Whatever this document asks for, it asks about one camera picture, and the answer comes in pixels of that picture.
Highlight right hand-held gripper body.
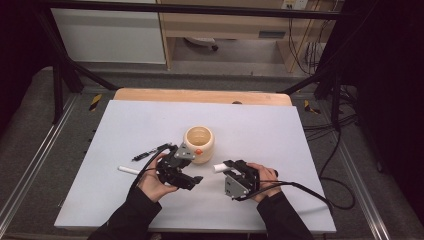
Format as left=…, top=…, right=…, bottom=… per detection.
left=223, top=160, right=262, bottom=202

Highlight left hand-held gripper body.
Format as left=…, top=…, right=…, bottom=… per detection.
left=156, top=143, right=196, bottom=191

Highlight cream cup with orange mark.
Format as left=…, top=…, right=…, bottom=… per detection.
left=182, top=125, right=215, bottom=165

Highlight black pen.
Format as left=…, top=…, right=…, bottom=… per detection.
left=131, top=143, right=173, bottom=163

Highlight thin white pen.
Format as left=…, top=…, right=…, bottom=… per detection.
left=117, top=165, right=143, bottom=177

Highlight person's left hand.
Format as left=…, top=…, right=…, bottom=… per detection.
left=137, top=152, right=179, bottom=204

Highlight person's right hand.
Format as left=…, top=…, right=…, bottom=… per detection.
left=246, top=162, right=281, bottom=203

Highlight light grey board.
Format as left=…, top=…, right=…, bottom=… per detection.
left=54, top=99, right=337, bottom=233

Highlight wooden table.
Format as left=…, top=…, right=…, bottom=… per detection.
left=113, top=87, right=293, bottom=107

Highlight yellow black tape strip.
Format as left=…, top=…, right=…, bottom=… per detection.
left=88, top=93, right=103, bottom=112
left=303, top=99, right=322, bottom=115

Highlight chair base with castor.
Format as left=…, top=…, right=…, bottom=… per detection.
left=184, top=36, right=220, bottom=52

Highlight wooden desk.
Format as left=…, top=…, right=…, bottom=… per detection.
left=156, top=0, right=344, bottom=73

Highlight white cabinet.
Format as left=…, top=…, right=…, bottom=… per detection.
left=49, top=8, right=167, bottom=65

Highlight white power strip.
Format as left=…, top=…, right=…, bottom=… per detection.
left=281, top=0, right=309, bottom=10

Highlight left hand-held gripper cable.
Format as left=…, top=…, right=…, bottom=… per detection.
left=131, top=143, right=178, bottom=190

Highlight hand-held gripper cable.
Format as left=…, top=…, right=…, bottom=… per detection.
left=131, top=143, right=178, bottom=190
left=239, top=176, right=356, bottom=215

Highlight right hand-held gripper cable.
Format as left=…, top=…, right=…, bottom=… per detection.
left=239, top=176, right=356, bottom=215

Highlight black floor cables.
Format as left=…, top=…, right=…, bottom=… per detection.
left=301, top=84, right=360, bottom=142

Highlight aluminium rail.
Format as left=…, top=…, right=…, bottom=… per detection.
left=336, top=139, right=392, bottom=240
left=0, top=94, right=80, bottom=228

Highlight hanging black cables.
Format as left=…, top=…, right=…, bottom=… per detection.
left=288, top=16, right=327, bottom=76

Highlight black metal frame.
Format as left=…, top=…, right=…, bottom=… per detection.
left=33, top=0, right=354, bottom=132

